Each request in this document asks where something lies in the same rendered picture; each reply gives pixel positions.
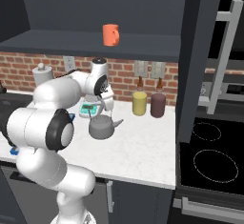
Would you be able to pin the black appliance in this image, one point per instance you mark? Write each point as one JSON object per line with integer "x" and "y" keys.
{"x": 12, "y": 102}

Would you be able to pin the purple bottle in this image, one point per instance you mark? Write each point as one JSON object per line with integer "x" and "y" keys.
{"x": 158, "y": 105}

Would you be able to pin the dark wall cabinet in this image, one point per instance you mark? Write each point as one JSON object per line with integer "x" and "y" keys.
{"x": 95, "y": 5}

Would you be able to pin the grey kettle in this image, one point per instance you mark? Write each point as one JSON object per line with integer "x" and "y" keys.
{"x": 101, "y": 128}

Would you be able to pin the white canister with knob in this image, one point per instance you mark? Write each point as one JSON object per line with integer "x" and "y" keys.
{"x": 42, "y": 75}

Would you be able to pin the dark base cabinet door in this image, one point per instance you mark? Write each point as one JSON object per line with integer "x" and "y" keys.
{"x": 143, "y": 205}

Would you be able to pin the black microwave oven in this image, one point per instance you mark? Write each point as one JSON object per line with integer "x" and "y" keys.
{"x": 233, "y": 43}

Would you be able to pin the white wall outlet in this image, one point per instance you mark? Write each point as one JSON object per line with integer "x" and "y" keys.
{"x": 69, "y": 63}

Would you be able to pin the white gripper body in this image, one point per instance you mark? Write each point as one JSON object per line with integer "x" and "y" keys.
{"x": 107, "y": 100}

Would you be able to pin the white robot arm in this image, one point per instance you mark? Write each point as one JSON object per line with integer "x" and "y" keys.
{"x": 47, "y": 119}

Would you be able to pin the yellow bottle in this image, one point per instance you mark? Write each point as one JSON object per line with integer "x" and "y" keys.
{"x": 139, "y": 104}

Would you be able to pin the orange mug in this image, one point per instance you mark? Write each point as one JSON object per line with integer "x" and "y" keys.
{"x": 110, "y": 35}

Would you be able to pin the black hob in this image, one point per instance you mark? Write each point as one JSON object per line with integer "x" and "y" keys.
{"x": 213, "y": 161}

